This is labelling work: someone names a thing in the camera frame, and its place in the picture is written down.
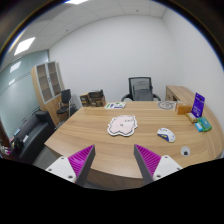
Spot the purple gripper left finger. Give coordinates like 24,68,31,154
46,145,95,186

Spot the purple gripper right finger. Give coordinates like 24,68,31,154
134,144,182,185

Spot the white blue computer mouse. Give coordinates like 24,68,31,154
157,128,176,143

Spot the small white round device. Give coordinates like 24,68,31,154
181,146,191,156

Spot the black leather sofa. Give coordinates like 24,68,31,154
13,111,55,164

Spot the small blue packet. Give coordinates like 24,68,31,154
195,122,203,132

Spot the black visitor chair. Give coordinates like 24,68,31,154
56,89,76,118

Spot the yellow small box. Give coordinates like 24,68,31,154
186,113,198,123

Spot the green tissue pack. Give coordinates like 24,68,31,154
198,117,212,132

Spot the green white booklet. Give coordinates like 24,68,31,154
105,102,126,109

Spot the cardboard boxes stack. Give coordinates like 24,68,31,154
80,89,106,107

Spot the black mesh office chair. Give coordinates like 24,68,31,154
121,77,161,101

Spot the wooden glass-door cabinet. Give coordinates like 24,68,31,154
31,62,63,125

